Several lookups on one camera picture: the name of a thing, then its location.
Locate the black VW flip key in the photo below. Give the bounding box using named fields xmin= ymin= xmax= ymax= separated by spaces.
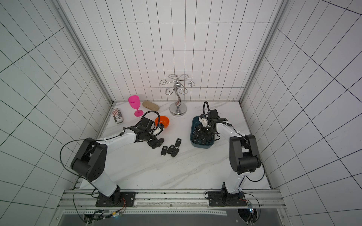
xmin=175 ymin=138 xmax=182 ymax=148
xmin=167 ymin=145 xmax=175 ymax=154
xmin=161 ymin=146 xmax=168 ymax=156
xmin=156 ymin=138 xmax=165 ymax=147

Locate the black flip key buttons up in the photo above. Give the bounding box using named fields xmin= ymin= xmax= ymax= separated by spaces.
xmin=171 ymin=147 xmax=180 ymax=157

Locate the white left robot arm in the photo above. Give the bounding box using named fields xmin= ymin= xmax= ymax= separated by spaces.
xmin=71 ymin=117 xmax=165 ymax=198

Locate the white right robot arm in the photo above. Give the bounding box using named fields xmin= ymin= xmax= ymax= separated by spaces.
xmin=192 ymin=110 xmax=262 ymax=195

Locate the teal plastic storage box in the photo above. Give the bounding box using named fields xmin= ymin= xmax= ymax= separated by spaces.
xmin=190 ymin=116 xmax=216 ymax=149

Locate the orange plastic bowl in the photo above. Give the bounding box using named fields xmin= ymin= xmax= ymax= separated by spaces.
xmin=154 ymin=116 xmax=170 ymax=129

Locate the beige woven glasses case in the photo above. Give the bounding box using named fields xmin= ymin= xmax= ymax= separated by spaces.
xmin=142 ymin=101 xmax=160 ymax=112

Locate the pink plastic wine goblet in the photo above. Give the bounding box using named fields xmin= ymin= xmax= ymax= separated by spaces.
xmin=128 ymin=95 xmax=143 ymax=117

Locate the silver metal cup rack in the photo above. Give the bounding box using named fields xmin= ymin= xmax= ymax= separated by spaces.
xmin=159 ymin=74 xmax=195 ymax=116

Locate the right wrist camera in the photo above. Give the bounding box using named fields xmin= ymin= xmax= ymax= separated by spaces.
xmin=199 ymin=117 xmax=208 ymax=128

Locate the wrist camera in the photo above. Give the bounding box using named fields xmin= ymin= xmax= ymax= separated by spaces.
xmin=152 ymin=124 xmax=164 ymax=136
xmin=199 ymin=117 xmax=208 ymax=128

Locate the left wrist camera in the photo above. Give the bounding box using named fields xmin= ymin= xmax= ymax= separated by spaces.
xmin=152 ymin=124 xmax=164 ymax=136

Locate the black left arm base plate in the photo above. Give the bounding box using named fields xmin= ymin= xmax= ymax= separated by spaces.
xmin=95 ymin=191 xmax=136 ymax=208

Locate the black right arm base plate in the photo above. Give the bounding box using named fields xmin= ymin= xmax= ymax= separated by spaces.
xmin=206 ymin=190 xmax=247 ymax=207

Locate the aluminium frame rail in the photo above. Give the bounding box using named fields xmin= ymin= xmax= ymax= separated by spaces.
xmin=58 ymin=189 xmax=286 ymax=213

